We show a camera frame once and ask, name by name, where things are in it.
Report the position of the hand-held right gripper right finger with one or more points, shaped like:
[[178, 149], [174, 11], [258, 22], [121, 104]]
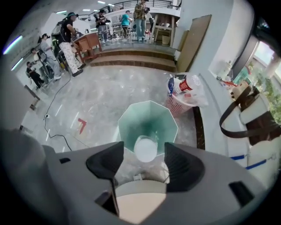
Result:
[[208, 197]]

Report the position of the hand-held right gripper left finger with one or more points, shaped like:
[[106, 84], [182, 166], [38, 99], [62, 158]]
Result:
[[83, 186]]

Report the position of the clear plastic bottle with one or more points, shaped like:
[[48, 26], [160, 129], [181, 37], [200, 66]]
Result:
[[145, 149]]

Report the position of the green hexagonal bin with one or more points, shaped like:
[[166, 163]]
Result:
[[149, 120]]

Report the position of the brown shoulder bag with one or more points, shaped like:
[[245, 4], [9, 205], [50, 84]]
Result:
[[261, 125]]

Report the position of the white power strip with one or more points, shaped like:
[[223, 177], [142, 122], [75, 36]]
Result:
[[46, 117]]

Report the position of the pink plastic basket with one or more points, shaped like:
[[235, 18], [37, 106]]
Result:
[[177, 106]]

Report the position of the clear bottle red label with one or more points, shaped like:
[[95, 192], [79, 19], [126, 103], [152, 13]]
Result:
[[186, 84]]

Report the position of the pale green container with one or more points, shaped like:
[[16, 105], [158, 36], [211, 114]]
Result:
[[241, 75]]

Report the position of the wooden steps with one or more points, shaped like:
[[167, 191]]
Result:
[[136, 59]]

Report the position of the red wooden table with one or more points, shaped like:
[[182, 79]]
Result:
[[87, 42]]

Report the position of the brown cardboard board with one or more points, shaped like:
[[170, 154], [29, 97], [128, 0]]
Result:
[[195, 44]]

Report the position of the small beige bucket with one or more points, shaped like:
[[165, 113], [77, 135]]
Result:
[[165, 39]]

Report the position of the tall pale wooden table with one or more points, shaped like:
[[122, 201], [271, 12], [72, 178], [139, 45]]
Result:
[[163, 24]]

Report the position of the black metal railing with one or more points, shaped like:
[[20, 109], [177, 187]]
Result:
[[131, 3]]

